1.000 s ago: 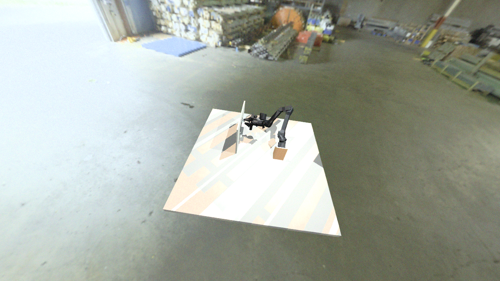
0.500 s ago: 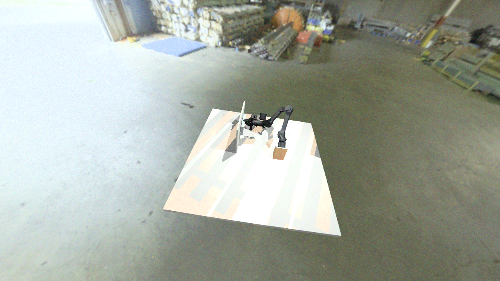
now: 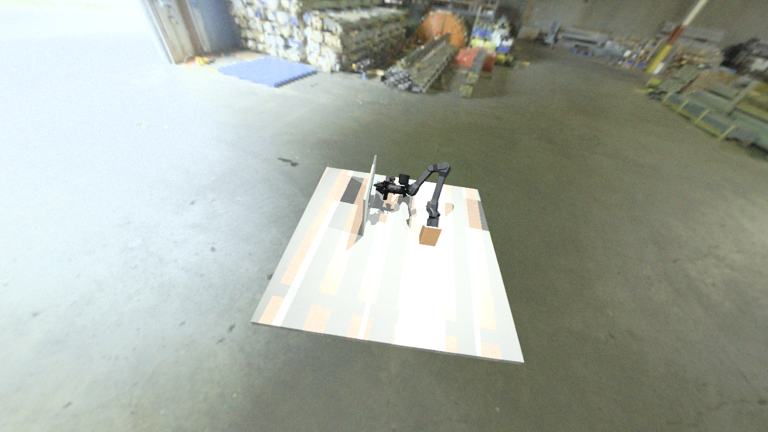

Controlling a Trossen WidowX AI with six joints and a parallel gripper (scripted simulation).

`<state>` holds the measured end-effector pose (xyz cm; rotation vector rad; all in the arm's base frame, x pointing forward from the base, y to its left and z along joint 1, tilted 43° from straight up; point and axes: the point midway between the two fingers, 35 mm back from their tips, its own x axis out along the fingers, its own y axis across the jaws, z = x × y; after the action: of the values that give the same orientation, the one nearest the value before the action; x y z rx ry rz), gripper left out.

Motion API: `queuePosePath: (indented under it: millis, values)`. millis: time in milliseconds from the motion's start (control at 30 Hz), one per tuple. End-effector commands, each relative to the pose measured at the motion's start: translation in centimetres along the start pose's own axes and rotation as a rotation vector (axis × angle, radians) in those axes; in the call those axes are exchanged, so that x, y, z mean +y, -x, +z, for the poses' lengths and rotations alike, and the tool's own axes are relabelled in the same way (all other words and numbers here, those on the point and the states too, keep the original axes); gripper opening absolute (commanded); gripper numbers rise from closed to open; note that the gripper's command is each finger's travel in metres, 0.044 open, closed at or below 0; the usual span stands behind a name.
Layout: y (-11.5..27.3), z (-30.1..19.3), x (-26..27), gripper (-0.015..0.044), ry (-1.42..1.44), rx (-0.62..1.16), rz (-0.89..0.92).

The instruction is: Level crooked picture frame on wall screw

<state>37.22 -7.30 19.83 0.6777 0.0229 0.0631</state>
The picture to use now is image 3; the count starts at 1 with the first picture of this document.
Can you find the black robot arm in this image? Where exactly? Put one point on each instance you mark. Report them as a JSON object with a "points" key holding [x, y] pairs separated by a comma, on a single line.
{"points": [[432, 206]]}

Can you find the grey rectangular picture frame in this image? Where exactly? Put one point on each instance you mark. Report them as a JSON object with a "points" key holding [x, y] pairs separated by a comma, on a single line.
{"points": [[373, 191]]}

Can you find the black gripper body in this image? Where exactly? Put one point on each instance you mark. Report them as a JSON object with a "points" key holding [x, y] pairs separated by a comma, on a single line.
{"points": [[389, 188]]}

